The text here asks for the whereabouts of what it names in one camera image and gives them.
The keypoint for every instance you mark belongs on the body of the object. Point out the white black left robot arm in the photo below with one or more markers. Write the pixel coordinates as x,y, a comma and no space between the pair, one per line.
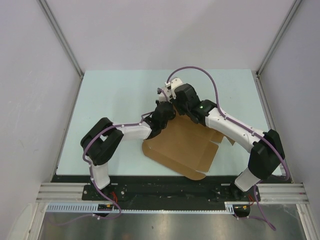
101,142

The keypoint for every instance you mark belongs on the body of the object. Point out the brown cardboard box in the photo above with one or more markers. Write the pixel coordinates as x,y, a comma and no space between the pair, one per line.
185,147

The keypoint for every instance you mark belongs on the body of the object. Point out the aluminium right side rail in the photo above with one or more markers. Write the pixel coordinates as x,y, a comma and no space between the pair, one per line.
285,170

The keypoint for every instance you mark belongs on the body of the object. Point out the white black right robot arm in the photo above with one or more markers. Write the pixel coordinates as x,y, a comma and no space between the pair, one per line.
264,147

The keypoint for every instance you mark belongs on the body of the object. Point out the aluminium frame post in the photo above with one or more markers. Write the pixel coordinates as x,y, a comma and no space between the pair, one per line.
294,8
57,30

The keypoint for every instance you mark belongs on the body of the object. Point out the grey slotted cable duct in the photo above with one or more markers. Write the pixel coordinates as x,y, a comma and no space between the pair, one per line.
105,208

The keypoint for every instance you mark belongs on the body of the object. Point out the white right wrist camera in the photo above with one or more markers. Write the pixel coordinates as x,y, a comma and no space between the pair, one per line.
170,88

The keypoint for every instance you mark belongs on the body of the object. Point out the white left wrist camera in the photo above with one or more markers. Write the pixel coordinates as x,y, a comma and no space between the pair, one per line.
164,94

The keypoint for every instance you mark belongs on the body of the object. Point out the aluminium frame post right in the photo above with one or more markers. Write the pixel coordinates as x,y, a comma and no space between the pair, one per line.
294,8

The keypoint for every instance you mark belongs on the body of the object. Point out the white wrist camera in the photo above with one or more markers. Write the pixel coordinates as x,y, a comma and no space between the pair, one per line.
170,88
164,94

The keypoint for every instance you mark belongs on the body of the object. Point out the aluminium frame post left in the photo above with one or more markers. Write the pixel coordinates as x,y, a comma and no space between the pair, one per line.
57,30

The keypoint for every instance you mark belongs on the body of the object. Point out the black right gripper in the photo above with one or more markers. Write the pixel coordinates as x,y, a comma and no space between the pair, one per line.
178,110

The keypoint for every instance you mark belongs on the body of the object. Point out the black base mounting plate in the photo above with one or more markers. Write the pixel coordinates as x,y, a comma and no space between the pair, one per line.
214,188

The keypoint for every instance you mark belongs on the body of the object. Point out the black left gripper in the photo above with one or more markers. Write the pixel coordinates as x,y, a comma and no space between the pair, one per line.
171,114

